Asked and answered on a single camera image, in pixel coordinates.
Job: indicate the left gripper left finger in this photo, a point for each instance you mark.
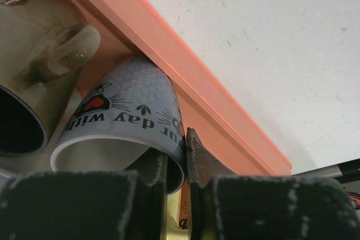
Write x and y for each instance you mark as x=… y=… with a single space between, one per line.
x=130 y=204

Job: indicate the yellow mug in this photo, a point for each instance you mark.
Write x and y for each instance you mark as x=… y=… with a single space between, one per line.
x=177 y=214

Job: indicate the salmon plastic tray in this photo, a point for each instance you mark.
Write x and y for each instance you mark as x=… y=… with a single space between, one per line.
x=226 y=130

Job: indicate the grey mug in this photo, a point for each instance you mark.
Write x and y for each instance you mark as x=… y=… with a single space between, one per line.
x=132 y=110

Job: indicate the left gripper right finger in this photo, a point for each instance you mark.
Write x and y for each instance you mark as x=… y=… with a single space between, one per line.
x=223 y=205

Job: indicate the dark brown mug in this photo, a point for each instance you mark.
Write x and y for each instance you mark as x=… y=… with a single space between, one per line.
x=44 y=47

